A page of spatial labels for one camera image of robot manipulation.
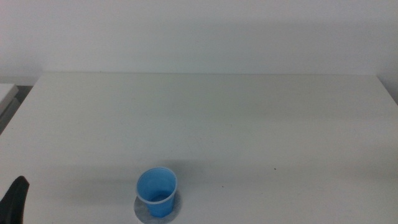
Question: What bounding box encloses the round grey cup mat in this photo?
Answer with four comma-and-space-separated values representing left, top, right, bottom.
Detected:
134, 190, 183, 224

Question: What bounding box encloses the blue plastic cup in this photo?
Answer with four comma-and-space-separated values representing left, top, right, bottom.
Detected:
136, 166, 178, 218

